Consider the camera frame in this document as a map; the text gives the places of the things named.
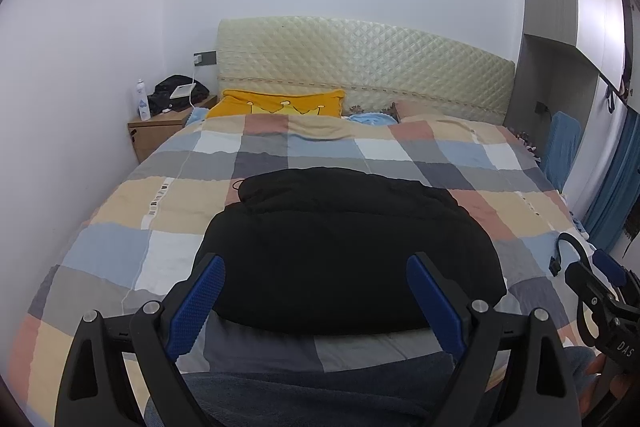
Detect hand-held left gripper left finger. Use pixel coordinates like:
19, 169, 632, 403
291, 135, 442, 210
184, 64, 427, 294
55, 252, 227, 427

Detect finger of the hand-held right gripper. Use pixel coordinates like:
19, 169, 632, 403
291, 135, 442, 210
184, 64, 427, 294
592, 249, 640, 308
565, 261, 640, 370

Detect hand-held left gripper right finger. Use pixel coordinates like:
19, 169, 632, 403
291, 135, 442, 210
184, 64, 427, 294
406, 251, 583, 427

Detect black jacket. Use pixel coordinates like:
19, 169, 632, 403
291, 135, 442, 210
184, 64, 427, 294
205, 167, 507, 337

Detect person's right hand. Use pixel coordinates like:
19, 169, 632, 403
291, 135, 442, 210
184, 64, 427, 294
582, 353, 640, 413

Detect checkered patchwork blanket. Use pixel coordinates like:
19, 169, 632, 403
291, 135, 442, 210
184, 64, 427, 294
7, 109, 588, 427

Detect blue towel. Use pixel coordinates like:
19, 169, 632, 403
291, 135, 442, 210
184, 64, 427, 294
542, 111, 581, 192

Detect person's legs in jeans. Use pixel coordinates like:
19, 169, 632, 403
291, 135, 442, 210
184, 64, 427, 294
145, 349, 601, 427

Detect wooden nightstand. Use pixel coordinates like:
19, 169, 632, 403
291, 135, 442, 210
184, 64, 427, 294
127, 94, 218, 164

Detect pink pillow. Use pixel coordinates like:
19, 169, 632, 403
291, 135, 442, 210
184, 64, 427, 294
392, 101, 437, 124

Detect light blue pillow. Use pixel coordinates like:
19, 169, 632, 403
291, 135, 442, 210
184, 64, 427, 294
347, 111, 398, 128

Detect white spray bottle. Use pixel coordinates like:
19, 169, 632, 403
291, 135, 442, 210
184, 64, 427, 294
136, 79, 151, 122

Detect yellow pillow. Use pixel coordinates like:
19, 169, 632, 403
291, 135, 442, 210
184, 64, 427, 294
206, 89, 346, 118

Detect black bag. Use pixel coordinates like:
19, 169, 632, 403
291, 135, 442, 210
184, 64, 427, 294
147, 75, 210, 115

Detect cream quilted headboard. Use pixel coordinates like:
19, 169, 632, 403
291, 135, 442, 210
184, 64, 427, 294
216, 17, 516, 126

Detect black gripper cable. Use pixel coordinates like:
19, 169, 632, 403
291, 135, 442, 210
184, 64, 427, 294
549, 232, 592, 279

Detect white charging cable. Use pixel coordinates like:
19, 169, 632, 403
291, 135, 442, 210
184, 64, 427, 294
189, 57, 201, 112

